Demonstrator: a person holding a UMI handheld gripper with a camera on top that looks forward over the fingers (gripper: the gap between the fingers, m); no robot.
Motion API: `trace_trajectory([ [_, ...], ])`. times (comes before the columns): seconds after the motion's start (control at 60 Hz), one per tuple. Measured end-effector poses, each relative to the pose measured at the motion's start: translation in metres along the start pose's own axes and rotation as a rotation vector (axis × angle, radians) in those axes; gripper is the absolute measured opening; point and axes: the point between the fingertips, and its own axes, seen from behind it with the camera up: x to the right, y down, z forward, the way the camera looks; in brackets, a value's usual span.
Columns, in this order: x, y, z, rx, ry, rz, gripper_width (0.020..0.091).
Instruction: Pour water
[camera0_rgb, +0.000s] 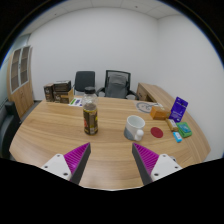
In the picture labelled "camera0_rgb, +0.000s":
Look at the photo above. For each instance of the green and white leaflet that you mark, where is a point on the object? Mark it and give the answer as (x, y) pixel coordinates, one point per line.
(75, 102)

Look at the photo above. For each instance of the wooden side desk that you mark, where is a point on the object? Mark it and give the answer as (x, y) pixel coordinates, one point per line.
(142, 91)

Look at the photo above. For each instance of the white and grey mug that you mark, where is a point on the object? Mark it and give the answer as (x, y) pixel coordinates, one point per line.
(134, 125)

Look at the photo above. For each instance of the small tan box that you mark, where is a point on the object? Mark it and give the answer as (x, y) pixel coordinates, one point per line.
(172, 124)

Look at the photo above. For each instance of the wooden shelf cabinet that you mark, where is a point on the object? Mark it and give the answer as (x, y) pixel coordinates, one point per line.
(23, 96)

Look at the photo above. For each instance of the grey mesh-back office chair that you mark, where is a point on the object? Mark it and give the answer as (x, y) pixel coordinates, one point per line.
(116, 85)

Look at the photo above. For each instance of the dark brown carton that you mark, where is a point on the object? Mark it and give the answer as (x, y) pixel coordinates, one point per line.
(48, 92)

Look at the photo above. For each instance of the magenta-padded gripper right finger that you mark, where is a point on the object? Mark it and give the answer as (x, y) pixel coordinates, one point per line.
(146, 159)

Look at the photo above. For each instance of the black armchair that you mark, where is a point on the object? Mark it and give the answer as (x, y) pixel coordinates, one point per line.
(8, 126)

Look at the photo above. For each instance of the green flat box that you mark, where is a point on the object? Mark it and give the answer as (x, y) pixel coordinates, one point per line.
(184, 129)

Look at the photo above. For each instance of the black carton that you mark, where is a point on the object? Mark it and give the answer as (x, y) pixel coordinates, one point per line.
(62, 85)

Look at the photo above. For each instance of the clear bottle with dark label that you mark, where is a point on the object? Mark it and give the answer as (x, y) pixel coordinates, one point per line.
(90, 120)

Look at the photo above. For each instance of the flat round red coaster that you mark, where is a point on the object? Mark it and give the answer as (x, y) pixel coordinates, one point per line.
(156, 132)

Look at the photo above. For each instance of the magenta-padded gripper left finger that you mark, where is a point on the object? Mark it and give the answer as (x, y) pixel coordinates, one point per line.
(77, 158)

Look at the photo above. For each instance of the small blue box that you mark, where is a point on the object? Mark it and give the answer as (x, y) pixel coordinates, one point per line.
(177, 137)

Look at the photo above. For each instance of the black office chair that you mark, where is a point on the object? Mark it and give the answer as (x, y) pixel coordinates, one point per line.
(84, 81)

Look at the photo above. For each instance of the orange-brown wooden box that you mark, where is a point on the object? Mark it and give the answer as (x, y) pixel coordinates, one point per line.
(159, 113)

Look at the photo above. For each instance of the purple standing card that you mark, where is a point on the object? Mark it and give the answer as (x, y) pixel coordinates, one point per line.
(178, 109)

